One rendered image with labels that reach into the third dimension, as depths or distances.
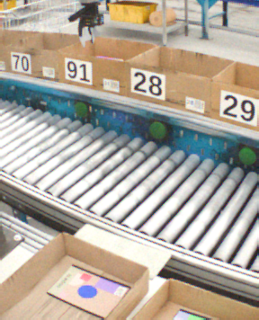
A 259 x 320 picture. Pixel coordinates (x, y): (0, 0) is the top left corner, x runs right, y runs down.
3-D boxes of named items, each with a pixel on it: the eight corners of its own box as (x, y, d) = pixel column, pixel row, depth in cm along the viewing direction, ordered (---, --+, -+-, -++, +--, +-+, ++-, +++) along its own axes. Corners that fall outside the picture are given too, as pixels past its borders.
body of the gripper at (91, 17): (93, 29, 170) (92, 4, 164) (77, 28, 174) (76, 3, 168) (104, 25, 176) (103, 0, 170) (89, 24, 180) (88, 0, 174)
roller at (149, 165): (84, 221, 141) (83, 209, 138) (163, 153, 178) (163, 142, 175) (96, 226, 138) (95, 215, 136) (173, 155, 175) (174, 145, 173)
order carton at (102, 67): (58, 84, 201) (56, 51, 193) (94, 65, 222) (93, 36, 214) (126, 98, 182) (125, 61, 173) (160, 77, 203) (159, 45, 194)
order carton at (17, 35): (-29, 66, 239) (-32, 42, 231) (4, 52, 260) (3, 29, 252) (8, 74, 220) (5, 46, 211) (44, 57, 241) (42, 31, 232)
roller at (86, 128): (9, 184, 160) (6, 174, 157) (87, 130, 197) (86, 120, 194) (17, 189, 157) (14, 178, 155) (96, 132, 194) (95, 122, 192)
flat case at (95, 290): (107, 322, 96) (106, 318, 95) (47, 295, 104) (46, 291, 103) (132, 289, 106) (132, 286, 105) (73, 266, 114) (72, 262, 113)
